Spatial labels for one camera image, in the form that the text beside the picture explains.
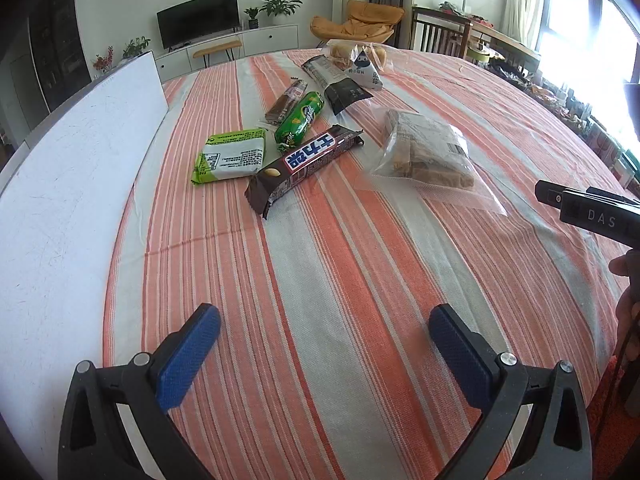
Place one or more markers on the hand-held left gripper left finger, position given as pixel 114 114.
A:
pixel 190 355

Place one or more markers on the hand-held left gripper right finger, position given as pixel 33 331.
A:
pixel 460 355

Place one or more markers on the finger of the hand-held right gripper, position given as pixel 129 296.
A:
pixel 549 193

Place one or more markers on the clear bag of wafers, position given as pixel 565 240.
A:
pixel 425 150

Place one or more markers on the green and white snack packet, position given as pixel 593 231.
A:
pixel 230 157

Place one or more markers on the brown chocolate bar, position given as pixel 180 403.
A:
pixel 305 165

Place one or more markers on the long black snack packet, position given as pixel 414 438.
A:
pixel 345 92

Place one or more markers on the green tube snack packet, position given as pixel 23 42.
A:
pixel 300 120

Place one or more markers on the brown sausage stick packet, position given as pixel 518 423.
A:
pixel 285 102

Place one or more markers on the person's right hand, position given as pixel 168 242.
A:
pixel 627 305

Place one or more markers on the orange striped tablecloth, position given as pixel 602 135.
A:
pixel 350 260

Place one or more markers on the wooden dining table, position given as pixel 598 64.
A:
pixel 510 42

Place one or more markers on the window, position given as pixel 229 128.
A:
pixel 585 20

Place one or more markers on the dark wooden chair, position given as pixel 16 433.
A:
pixel 440 35

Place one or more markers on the white curtain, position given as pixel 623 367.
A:
pixel 522 0

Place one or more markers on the white foam board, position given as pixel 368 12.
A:
pixel 75 185

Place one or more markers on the white triangular snack packet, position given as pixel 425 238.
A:
pixel 367 72

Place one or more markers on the orange lounge chair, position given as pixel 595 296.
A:
pixel 370 17

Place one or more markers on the bread in clear bag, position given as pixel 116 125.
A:
pixel 335 52

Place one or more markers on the red flower plant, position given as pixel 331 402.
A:
pixel 103 62

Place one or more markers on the wooden stool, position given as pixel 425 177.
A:
pixel 217 48

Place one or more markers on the leafy green plant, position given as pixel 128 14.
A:
pixel 136 46

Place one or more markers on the white TV cabinet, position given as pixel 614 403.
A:
pixel 270 40

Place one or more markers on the dark display cabinet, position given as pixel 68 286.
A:
pixel 60 55

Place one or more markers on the large green potted plant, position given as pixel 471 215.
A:
pixel 280 7

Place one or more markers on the black television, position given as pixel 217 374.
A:
pixel 197 17

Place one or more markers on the small potted plant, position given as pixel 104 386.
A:
pixel 252 17

